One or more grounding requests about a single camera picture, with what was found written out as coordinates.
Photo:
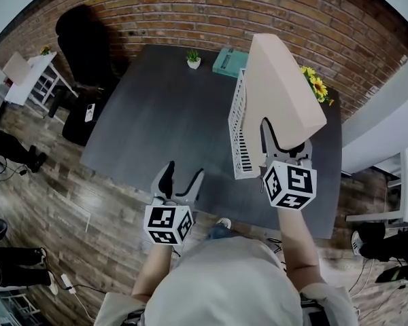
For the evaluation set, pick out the white power adapter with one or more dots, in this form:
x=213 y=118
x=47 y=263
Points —
x=68 y=282

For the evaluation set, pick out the person's right forearm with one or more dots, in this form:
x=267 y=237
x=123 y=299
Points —
x=297 y=246

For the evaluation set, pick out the small yellow flower pot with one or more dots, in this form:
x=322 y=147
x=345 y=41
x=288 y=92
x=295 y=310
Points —
x=45 y=50

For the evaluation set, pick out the black office chair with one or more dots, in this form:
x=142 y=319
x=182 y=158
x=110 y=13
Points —
x=83 y=63

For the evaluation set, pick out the white shelf unit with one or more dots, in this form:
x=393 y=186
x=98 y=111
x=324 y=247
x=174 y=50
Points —
x=37 y=80

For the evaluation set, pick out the white phone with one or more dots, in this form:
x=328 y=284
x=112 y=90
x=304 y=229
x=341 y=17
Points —
x=89 y=112

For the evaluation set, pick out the person's blue jeans leg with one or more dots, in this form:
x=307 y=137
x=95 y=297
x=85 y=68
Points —
x=217 y=232

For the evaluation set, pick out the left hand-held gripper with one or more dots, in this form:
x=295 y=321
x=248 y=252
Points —
x=168 y=221

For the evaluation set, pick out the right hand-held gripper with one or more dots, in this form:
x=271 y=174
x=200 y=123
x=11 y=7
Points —
x=289 y=186

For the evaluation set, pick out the white side desk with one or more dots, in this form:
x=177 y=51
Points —
x=404 y=189

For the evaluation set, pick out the person's light grey shirt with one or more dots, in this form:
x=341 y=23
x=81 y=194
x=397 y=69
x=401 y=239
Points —
x=224 y=284

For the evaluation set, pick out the white mesh file holder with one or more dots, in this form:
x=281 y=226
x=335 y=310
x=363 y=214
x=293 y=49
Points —
x=239 y=131

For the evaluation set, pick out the person's white shoe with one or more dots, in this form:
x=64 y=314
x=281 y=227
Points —
x=224 y=222

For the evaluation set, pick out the yellow sunflower bunch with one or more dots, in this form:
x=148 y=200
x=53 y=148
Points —
x=318 y=85

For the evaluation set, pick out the person's left forearm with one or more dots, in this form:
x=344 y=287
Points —
x=154 y=270

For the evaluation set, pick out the small potted green plant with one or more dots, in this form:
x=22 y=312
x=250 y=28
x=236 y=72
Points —
x=193 y=59

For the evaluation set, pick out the teal book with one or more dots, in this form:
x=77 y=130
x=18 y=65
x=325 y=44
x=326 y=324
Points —
x=229 y=63

